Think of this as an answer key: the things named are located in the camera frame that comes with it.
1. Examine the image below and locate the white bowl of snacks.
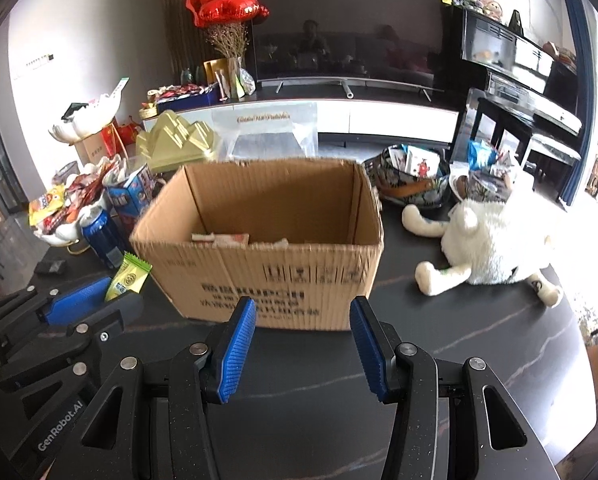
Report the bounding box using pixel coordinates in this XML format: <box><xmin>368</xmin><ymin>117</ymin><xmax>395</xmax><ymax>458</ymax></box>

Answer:
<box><xmin>29</xmin><ymin>160</ymin><xmax>111</xmax><ymax>235</ymax></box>

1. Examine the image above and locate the clear glass vase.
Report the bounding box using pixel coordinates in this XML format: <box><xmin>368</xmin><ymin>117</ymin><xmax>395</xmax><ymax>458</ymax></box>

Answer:
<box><xmin>226</xmin><ymin>57</ymin><xmax>246</xmax><ymax>99</ymax></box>

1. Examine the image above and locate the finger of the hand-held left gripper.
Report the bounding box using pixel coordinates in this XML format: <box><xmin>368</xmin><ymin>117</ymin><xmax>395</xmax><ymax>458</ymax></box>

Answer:
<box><xmin>0</xmin><ymin>275</ymin><xmax>115</xmax><ymax>361</ymax></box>
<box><xmin>0</xmin><ymin>291</ymin><xmax>146</xmax><ymax>397</ymax></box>

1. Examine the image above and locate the dried flower bunch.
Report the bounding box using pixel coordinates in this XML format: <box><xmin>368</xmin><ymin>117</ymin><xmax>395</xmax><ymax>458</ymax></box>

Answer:
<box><xmin>206</xmin><ymin>22</ymin><xmax>250</xmax><ymax>59</ymax></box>

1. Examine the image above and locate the red heart foil balloon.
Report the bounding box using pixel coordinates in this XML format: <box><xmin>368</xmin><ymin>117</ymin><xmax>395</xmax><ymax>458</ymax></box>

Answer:
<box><xmin>186</xmin><ymin>0</ymin><xmax>230</xmax><ymax>28</ymax></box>
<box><xmin>201</xmin><ymin>0</ymin><xmax>271</xmax><ymax>27</ymax></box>

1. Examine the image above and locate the large cardboard box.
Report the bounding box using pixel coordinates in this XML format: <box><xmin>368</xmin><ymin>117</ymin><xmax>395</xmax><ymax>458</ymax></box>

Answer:
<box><xmin>129</xmin><ymin>157</ymin><xmax>385</xmax><ymax>332</ymax></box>

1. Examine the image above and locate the white television cabinet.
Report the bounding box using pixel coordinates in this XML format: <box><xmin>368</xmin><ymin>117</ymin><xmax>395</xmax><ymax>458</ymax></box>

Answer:
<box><xmin>154</xmin><ymin>85</ymin><xmax>462</xmax><ymax>147</ymax></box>

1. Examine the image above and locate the green candy packet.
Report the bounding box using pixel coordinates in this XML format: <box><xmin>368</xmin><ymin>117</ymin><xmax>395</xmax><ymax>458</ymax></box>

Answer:
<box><xmin>104</xmin><ymin>252</ymin><xmax>152</xmax><ymax>302</ymax></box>

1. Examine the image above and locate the white red striped packet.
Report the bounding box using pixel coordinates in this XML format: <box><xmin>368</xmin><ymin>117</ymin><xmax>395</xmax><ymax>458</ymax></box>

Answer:
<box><xmin>191</xmin><ymin>232</ymin><xmax>251</xmax><ymax>247</ymax></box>

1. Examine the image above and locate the black piano bench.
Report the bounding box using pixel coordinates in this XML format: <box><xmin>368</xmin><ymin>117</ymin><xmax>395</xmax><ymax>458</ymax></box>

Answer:
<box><xmin>525</xmin><ymin>132</ymin><xmax>582</xmax><ymax>197</ymax></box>

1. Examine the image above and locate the blue snack box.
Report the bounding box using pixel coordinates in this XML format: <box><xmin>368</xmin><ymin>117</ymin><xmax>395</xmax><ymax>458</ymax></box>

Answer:
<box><xmin>106</xmin><ymin>165</ymin><xmax>156</xmax><ymax>234</ymax></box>

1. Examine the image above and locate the white plush toy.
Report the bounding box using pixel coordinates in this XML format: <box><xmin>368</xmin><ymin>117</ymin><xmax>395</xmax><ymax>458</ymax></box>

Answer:
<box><xmin>401</xmin><ymin>197</ymin><xmax>565</xmax><ymax>309</ymax></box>

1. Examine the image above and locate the small brown cardboard box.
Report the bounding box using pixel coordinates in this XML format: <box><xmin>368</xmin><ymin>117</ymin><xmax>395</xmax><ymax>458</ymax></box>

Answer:
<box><xmin>74</xmin><ymin>120</ymin><xmax>141</xmax><ymax>166</ymax></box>

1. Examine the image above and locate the blue tray of snacks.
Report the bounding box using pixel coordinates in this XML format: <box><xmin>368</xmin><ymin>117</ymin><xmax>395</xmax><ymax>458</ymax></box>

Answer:
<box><xmin>149</xmin><ymin>82</ymin><xmax>220</xmax><ymax>114</ymax></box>

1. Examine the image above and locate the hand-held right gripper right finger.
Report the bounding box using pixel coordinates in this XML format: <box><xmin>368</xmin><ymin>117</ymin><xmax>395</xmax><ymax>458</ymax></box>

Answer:
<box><xmin>349</xmin><ymin>296</ymin><xmax>560</xmax><ymax>480</ymax></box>

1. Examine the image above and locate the dark blue curtain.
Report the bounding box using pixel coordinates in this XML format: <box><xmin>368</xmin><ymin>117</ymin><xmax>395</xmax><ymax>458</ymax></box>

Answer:
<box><xmin>560</xmin><ymin>0</ymin><xmax>598</xmax><ymax>207</ymax></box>

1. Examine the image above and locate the clear plastic bag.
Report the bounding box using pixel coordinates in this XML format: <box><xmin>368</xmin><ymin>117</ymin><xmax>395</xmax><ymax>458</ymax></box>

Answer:
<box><xmin>211</xmin><ymin>101</ymin><xmax>320</xmax><ymax>163</ymax></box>

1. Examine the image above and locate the white packet red figure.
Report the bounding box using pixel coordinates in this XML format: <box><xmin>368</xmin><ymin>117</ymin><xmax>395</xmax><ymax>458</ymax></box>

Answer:
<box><xmin>404</xmin><ymin>146</ymin><xmax>443</xmax><ymax>179</ymax></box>

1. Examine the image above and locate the gold mountain shaped box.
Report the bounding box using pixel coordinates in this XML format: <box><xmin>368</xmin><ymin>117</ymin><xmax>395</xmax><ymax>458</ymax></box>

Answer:
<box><xmin>136</xmin><ymin>110</ymin><xmax>218</xmax><ymax>174</ymax></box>

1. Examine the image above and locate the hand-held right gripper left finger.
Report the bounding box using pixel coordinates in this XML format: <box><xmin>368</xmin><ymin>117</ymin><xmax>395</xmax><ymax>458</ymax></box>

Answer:
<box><xmin>44</xmin><ymin>296</ymin><xmax>258</xmax><ymax>480</ymax></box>

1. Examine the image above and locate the white lotus tiered snack stand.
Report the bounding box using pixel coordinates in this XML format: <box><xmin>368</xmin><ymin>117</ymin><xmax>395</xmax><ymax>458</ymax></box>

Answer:
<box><xmin>29</xmin><ymin>91</ymin><xmax>126</xmax><ymax>253</ymax></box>

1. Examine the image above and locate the patterned bag with items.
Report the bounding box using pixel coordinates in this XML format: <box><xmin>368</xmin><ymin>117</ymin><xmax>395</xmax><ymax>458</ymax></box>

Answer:
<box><xmin>364</xmin><ymin>145</ymin><xmax>452</xmax><ymax>209</ymax></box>

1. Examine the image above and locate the black flat television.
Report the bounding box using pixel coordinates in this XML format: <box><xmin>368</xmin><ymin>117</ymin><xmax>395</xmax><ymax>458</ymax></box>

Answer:
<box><xmin>249</xmin><ymin>0</ymin><xmax>456</xmax><ymax>94</ymax></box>

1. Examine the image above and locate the blue drink can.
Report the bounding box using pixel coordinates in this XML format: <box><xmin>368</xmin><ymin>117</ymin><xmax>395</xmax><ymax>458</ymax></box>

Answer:
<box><xmin>82</xmin><ymin>207</ymin><xmax>128</xmax><ymax>270</ymax></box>

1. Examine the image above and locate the blue snack bag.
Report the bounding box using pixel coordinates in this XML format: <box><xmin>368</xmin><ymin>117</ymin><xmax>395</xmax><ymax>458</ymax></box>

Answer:
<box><xmin>468</xmin><ymin>139</ymin><xmax>500</xmax><ymax>171</ymax></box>

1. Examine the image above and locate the patterned snack bag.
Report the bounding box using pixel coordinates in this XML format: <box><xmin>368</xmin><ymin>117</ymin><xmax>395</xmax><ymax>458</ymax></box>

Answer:
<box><xmin>470</xmin><ymin>169</ymin><xmax>516</xmax><ymax>202</ymax></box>

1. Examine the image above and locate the red packets bundle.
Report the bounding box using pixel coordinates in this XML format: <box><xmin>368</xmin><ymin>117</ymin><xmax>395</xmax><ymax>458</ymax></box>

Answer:
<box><xmin>102</xmin><ymin>117</ymin><xmax>140</xmax><ymax>156</ymax></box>

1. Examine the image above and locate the black upright piano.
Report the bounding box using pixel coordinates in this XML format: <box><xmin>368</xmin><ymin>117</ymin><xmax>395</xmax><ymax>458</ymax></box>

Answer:
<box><xmin>449</xmin><ymin>5</ymin><xmax>586</xmax><ymax>162</ymax></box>

